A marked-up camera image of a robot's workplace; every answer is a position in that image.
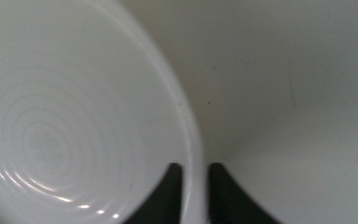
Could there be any white shallow bowl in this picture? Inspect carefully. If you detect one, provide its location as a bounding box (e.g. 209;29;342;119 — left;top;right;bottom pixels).
0;0;207;224

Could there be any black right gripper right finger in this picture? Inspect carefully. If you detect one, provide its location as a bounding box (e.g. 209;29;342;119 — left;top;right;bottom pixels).
208;162;283;224

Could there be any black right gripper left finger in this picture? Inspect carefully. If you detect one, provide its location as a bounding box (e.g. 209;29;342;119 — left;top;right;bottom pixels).
122;162;183;224

